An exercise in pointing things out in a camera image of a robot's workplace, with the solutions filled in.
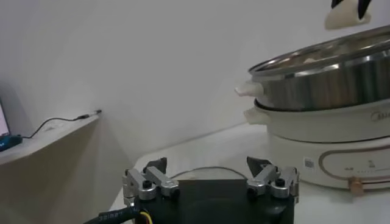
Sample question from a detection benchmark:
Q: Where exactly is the white steamed baozi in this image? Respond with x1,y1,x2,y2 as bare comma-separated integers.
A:
324,0,372,30

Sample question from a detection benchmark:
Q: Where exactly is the blue computer mouse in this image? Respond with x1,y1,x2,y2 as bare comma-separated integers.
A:
0,135,23,152

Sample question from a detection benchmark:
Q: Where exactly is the black laptop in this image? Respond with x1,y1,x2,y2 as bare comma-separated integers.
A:
0,100,12,139

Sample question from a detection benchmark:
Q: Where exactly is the white side desk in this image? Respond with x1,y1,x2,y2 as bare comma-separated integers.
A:
0,114,101,224

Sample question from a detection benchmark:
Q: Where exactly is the stainless steel steamer basket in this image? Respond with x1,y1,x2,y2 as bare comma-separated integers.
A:
235,26,390,112

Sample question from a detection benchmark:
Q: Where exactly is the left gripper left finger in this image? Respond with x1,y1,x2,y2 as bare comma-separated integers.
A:
122,156,180,208

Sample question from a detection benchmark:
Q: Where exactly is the black cable with adapter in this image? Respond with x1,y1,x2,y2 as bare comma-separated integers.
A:
23,109,102,139

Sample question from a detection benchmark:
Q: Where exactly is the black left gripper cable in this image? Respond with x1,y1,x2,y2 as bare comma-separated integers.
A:
82,206,153,224

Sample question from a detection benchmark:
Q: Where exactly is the white electric cooker base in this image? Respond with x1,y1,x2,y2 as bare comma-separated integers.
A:
243,99,390,191

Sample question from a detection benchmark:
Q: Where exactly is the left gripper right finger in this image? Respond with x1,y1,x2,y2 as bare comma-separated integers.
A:
246,156,301,200

